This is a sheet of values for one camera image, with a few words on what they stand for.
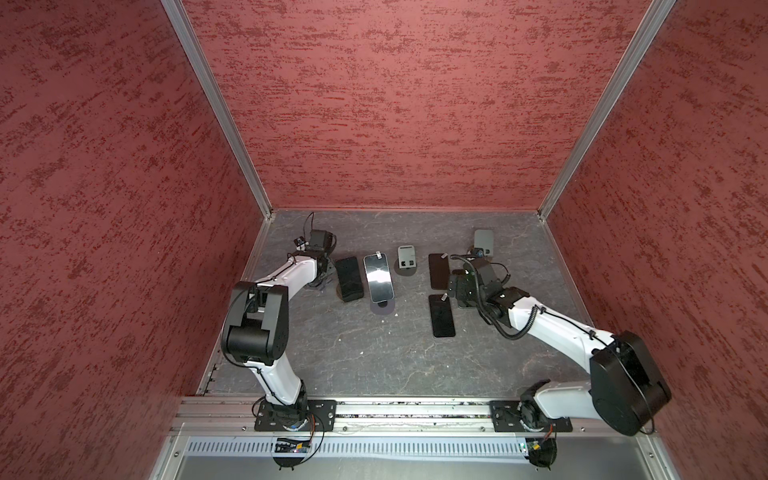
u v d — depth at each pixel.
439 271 1.02
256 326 0.48
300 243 0.87
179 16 0.71
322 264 0.71
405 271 1.02
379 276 0.90
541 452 0.70
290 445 0.72
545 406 0.62
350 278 0.91
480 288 0.66
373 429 0.74
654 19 0.72
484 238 1.03
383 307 0.94
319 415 0.74
